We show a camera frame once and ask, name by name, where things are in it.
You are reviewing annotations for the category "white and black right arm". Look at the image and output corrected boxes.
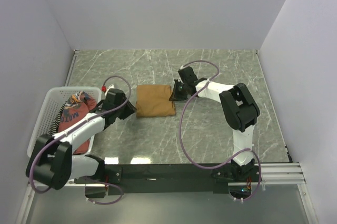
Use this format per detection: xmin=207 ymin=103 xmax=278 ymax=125
xmin=170 ymin=78 xmax=260 ymax=181

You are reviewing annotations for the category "tan tank top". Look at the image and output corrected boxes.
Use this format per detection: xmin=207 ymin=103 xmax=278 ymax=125
xmin=136 ymin=84 xmax=176 ymax=118

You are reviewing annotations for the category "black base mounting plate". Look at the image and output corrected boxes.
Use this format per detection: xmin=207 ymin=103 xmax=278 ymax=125
xmin=74 ymin=161 xmax=261 ymax=198

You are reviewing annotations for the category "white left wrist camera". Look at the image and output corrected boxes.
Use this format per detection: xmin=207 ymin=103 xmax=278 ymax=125
xmin=101 ymin=84 xmax=115 ymax=96

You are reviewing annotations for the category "black white striped tank top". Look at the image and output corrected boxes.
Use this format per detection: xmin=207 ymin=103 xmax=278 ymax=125
xmin=47 ymin=103 xmax=66 ymax=135

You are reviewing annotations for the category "aluminium rail frame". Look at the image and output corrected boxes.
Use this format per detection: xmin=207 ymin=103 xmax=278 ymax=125
xmin=28 ymin=162 xmax=306 ymax=186

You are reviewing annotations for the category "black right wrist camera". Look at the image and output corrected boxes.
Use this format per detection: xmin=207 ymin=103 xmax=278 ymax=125
xmin=178 ymin=66 xmax=198 ymax=84

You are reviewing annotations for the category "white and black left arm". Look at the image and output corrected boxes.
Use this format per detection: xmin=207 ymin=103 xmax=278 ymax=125
xmin=26 ymin=89 xmax=136 ymax=190

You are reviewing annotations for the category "red printed tank top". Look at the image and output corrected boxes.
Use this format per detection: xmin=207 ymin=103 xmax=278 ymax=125
xmin=57 ymin=91 xmax=97 ymax=155

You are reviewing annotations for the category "white plastic laundry basket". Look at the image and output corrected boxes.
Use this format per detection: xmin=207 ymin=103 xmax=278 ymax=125
xmin=27 ymin=86 xmax=102 ymax=158

